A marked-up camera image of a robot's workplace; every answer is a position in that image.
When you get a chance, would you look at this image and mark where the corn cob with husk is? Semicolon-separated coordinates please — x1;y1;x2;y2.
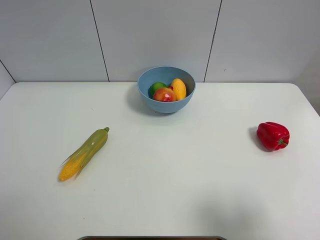
58;127;110;182

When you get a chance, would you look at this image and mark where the red apple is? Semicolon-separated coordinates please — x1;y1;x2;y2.
152;87;177;102

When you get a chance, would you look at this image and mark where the blue plastic bowl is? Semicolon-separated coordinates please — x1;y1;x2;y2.
137;66;196;114

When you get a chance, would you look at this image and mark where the yellow mango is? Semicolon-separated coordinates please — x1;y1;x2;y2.
170;78;187;101

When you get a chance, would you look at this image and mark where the red bell pepper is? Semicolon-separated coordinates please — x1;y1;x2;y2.
256;122;290;152

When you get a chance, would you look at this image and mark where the green lime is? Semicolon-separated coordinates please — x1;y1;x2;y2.
148;82;168;99

